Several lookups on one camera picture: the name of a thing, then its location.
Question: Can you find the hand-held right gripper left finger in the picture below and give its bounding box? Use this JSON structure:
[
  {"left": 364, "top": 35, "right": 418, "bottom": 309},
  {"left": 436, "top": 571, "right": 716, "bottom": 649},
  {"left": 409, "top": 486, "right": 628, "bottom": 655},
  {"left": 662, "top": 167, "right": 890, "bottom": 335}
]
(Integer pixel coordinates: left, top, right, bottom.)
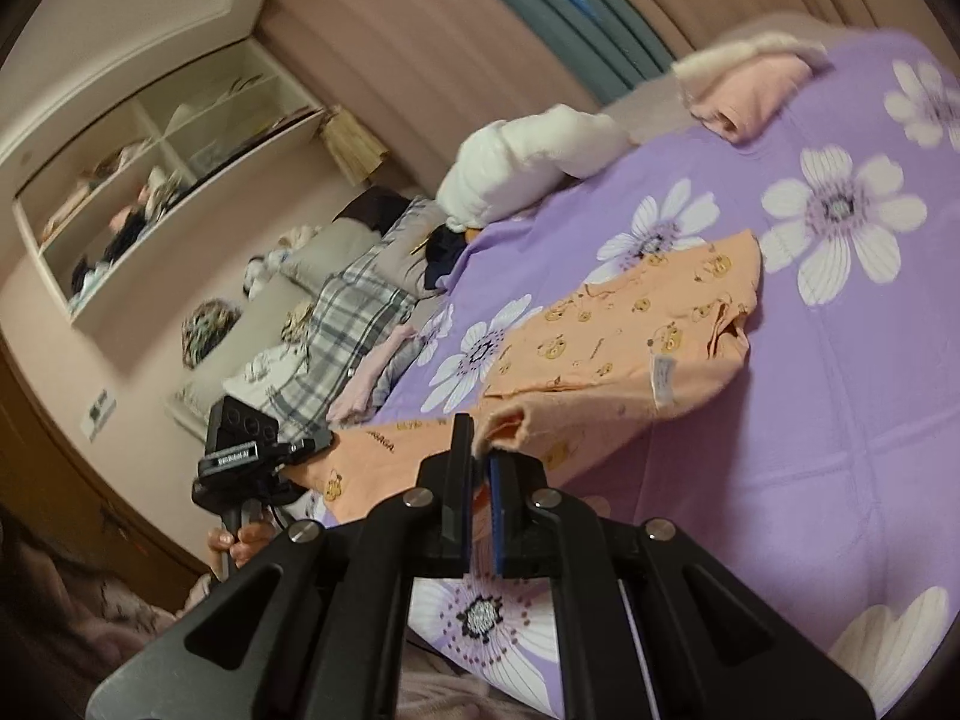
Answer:
[{"left": 86, "top": 412, "right": 481, "bottom": 720}]

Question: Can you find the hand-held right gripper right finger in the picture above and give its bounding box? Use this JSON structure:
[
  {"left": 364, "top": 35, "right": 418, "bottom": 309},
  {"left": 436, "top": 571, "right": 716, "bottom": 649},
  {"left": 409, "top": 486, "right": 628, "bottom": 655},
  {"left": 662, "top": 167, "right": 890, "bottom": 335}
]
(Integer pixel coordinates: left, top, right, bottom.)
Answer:
[{"left": 487, "top": 446, "right": 875, "bottom": 720}]

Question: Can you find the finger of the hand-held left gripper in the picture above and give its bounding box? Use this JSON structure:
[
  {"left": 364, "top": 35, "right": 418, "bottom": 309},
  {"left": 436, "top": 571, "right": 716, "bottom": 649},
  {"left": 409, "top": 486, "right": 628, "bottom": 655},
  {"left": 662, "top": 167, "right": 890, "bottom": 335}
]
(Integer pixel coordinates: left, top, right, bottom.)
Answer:
[{"left": 289, "top": 427, "right": 332, "bottom": 463}]

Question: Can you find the orange cartoon print shirt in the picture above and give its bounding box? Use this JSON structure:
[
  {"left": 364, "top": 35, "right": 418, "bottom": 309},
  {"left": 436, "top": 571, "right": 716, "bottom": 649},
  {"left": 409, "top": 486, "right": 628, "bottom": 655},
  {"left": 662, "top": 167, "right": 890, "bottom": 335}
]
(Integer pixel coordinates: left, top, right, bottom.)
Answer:
[{"left": 289, "top": 232, "right": 764, "bottom": 524}]

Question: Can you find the navy clothes pile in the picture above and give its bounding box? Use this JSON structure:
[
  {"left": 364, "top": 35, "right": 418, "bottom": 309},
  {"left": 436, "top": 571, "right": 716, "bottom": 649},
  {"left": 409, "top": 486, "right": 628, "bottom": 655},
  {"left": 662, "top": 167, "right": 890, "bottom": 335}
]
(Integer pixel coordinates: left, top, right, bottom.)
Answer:
[{"left": 424, "top": 229, "right": 470, "bottom": 290}]

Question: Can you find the pile of assorted clothes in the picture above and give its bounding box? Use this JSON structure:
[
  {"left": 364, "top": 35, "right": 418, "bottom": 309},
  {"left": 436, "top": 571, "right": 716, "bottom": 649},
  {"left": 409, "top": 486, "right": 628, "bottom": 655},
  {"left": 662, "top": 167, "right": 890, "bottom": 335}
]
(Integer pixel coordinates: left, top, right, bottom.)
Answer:
[{"left": 41, "top": 139, "right": 197, "bottom": 297}]

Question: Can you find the person's left hand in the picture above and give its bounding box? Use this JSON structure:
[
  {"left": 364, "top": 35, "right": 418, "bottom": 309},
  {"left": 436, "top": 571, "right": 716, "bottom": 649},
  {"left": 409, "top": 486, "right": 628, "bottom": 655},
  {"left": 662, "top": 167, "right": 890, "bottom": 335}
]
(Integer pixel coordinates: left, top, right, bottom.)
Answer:
[{"left": 206, "top": 521, "right": 280, "bottom": 582}]

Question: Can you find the white printed pillow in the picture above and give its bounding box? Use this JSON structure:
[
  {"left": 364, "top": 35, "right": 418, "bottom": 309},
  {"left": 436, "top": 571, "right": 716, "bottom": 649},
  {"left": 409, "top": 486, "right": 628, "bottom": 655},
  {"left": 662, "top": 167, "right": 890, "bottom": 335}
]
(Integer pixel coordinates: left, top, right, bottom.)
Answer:
[{"left": 171, "top": 345, "right": 305, "bottom": 425}]

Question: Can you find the pale pink garment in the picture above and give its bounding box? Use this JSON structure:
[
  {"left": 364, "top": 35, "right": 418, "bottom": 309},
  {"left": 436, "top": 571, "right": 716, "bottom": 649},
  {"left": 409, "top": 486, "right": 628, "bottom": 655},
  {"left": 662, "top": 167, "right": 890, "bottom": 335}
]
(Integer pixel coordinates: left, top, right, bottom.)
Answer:
[{"left": 328, "top": 326, "right": 425, "bottom": 425}]

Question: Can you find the round patterned cushion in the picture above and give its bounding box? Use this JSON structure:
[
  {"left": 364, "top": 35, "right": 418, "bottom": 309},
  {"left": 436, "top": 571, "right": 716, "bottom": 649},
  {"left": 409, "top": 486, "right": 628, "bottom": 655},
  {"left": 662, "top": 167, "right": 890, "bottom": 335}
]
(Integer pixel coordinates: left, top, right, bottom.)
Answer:
[{"left": 181, "top": 300, "right": 242, "bottom": 370}]

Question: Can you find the grey plaid blanket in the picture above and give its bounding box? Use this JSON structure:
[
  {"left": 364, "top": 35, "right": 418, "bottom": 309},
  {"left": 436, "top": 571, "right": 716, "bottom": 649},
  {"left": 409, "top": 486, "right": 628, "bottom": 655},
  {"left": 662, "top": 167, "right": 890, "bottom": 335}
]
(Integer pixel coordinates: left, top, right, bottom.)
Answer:
[{"left": 247, "top": 199, "right": 445, "bottom": 422}]

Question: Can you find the white plush toy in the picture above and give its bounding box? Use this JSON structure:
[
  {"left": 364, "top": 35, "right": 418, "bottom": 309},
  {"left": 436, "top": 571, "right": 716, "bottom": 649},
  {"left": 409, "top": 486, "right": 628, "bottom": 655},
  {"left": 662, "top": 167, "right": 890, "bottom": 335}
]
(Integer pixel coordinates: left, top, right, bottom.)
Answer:
[{"left": 244, "top": 229, "right": 316, "bottom": 297}]

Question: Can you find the brown wooden cabinet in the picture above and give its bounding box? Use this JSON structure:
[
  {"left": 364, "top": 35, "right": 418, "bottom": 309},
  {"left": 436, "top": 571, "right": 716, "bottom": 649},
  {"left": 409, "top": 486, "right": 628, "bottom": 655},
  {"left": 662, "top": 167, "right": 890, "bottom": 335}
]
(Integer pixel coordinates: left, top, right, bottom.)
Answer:
[{"left": 0, "top": 349, "right": 212, "bottom": 595}]

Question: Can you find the grey pillow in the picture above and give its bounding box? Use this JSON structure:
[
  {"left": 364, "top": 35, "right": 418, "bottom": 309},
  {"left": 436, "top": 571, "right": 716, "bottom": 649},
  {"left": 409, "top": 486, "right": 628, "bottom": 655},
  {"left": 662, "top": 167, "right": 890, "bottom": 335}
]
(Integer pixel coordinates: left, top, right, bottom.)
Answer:
[{"left": 281, "top": 221, "right": 383, "bottom": 295}]

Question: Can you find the dark brown pillow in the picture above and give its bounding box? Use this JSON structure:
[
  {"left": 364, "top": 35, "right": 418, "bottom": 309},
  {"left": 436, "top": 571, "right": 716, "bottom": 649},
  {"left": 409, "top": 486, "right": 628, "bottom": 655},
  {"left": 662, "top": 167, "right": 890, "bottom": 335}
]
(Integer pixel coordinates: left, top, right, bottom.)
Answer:
[{"left": 334, "top": 191, "right": 415, "bottom": 232}]

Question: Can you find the person's pink fuzzy clothing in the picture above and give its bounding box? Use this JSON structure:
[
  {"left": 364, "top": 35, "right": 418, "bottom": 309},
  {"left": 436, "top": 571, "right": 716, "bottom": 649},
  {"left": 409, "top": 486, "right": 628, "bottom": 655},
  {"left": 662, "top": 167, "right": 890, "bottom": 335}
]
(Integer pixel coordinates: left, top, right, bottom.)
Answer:
[{"left": 0, "top": 506, "right": 226, "bottom": 720}]

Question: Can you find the straw woven bag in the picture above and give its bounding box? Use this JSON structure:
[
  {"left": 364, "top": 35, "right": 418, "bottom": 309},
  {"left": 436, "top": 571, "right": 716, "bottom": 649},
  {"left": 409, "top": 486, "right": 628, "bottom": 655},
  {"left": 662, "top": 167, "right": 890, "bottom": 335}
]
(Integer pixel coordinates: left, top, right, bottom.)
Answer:
[{"left": 319, "top": 109, "right": 391, "bottom": 187}]

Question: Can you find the purple floral bedsheet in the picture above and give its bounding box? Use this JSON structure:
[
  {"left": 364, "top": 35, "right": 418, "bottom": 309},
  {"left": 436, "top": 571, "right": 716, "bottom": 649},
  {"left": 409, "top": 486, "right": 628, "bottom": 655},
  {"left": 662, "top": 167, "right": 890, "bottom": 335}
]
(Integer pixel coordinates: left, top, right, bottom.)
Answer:
[{"left": 307, "top": 26, "right": 960, "bottom": 720}]

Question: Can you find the white fluffy blanket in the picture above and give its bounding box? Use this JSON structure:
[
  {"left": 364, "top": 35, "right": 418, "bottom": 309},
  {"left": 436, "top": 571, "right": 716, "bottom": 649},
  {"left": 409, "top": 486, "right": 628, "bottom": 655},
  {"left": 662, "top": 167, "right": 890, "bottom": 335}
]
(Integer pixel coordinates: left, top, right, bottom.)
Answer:
[{"left": 437, "top": 106, "right": 632, "bottom": 230}]

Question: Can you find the beige curtain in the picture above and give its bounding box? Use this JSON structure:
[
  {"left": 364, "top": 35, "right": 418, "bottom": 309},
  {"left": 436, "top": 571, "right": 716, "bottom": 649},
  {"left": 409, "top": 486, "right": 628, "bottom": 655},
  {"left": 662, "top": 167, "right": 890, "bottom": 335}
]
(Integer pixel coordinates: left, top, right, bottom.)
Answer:
[{"left": 255, "top": 0, "right": 886, "bottom": 188}]

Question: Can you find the pink folded garment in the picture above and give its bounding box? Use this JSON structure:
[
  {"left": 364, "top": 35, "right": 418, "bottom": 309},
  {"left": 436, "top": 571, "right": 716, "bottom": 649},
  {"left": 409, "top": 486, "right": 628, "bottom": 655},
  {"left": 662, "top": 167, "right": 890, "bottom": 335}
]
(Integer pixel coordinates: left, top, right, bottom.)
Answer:
[{"left": 690, "top": 56, "right": 815, "bottom": 145}]

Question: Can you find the teal curtain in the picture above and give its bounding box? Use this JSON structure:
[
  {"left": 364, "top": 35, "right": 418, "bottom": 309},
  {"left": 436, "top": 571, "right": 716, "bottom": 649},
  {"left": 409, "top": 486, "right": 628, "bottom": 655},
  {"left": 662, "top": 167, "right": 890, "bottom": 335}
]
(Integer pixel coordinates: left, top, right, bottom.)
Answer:
[{"left": 435, "top": 0, "right": 677, "bottom": 104}]

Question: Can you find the cream folded cloth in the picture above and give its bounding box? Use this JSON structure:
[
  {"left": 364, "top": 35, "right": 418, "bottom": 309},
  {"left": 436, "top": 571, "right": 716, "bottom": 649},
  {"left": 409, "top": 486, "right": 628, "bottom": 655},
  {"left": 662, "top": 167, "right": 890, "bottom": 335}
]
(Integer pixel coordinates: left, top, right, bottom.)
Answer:
[{"left": 671, "top": 31, "right": 830, "bottom": 102}]

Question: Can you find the wall socket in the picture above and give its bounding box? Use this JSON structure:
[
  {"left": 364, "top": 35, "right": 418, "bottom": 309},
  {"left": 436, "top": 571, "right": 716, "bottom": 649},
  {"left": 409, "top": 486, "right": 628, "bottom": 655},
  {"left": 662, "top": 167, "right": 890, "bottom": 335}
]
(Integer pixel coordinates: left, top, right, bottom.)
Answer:
[{"left": 81, "top": 388, "right": 118, "bottom": 437}]

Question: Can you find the white wall shelf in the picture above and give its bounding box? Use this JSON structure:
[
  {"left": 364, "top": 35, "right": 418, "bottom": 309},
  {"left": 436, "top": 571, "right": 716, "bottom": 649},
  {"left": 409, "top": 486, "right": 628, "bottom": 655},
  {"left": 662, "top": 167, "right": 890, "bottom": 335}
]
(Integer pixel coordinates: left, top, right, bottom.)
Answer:
[{"left": 11, "top": 37, "right": 332, "bottom": 347}]

